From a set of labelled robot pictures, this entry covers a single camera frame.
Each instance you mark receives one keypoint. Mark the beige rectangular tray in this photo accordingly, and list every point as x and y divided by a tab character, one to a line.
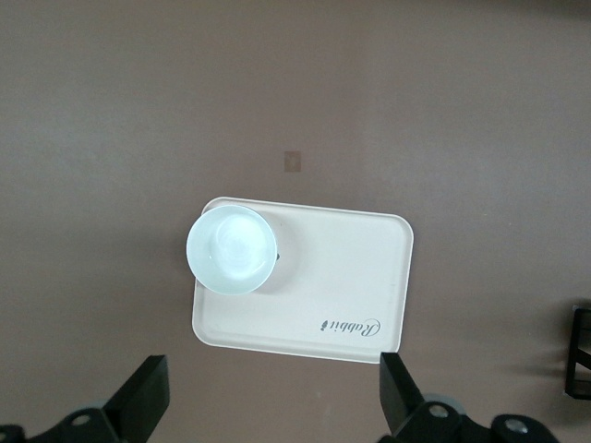
332	277

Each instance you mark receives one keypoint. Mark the small brown tape patch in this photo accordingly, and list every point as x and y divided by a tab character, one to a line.
292	161

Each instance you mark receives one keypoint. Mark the white bowl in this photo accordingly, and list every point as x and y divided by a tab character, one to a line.
231	249

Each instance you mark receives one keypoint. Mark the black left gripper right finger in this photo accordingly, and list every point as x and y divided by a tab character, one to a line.
399	397

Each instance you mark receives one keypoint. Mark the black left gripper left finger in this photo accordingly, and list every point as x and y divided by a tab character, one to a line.
138	401

